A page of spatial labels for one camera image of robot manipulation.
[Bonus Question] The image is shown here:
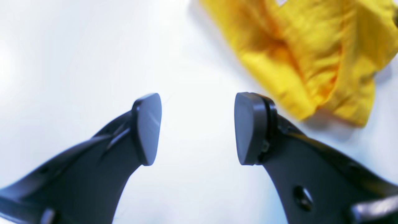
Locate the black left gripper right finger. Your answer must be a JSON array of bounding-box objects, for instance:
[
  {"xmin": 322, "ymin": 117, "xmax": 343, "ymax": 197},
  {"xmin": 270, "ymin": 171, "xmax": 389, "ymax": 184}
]
[{"xmin": 234, "ymin": 92, "xmax": 397, "ymax": 224}]

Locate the orange yellow T-shirt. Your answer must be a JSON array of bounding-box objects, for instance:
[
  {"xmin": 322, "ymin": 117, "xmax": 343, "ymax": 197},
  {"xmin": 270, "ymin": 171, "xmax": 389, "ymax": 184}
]
[{"xmin": 200, "ymin": 0, "xmax": 398, "ymax": 127}]

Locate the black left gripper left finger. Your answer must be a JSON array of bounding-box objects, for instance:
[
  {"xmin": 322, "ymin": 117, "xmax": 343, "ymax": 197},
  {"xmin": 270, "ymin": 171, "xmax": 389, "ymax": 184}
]
[{"xmin": 0, "ymin": 93, "xmax": 162, "ymax": 224}]

